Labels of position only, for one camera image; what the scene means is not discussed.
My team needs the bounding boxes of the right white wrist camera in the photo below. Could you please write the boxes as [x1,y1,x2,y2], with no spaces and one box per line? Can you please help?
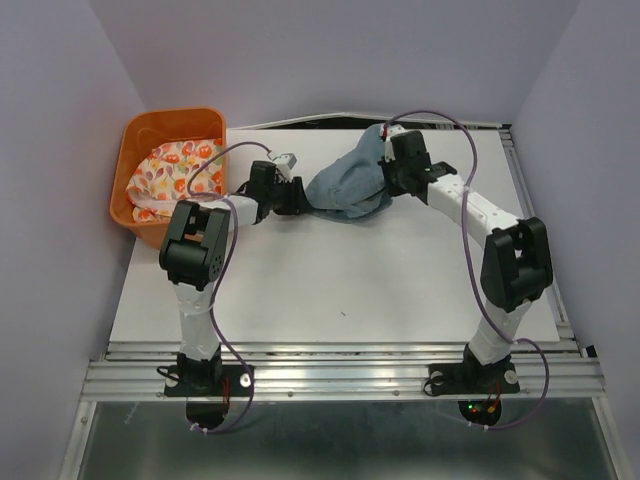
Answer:
[380,124,406,143]

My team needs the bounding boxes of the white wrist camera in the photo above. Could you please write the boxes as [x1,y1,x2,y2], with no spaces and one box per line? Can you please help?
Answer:
[268,153,297,180]
[380,124,406,143]

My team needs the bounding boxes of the blue denim skirt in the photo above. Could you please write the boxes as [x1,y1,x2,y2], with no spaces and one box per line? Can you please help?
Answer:
[305,124,392,223]

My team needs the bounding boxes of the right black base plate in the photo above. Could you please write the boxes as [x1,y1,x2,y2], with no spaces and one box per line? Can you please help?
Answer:
[423,363,520,397]

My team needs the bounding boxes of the floral orange white skirt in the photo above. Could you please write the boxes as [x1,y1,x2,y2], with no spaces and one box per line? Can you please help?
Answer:
[125,139,222,223]

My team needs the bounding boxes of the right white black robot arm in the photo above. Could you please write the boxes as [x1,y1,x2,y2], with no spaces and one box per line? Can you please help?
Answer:
[379,126,553,396]

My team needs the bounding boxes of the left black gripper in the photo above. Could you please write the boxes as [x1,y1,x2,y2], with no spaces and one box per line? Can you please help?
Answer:
[265,176,311,215]

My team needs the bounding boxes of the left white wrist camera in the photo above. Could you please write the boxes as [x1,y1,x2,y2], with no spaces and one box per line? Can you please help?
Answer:
[268,153,297,180]

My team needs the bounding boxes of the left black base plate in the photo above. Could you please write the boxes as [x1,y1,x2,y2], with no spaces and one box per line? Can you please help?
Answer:
[156,364,253,398]

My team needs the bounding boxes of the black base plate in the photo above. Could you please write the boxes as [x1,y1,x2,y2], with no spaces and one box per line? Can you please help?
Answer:
[423,363,520,397]
[156,364,253,398]

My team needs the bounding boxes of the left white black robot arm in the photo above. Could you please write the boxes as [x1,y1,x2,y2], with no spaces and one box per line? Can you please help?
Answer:
[158,153,309,397]

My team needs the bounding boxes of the orange plastic basket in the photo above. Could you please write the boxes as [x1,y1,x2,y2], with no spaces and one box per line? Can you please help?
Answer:
[109,106,232,247]

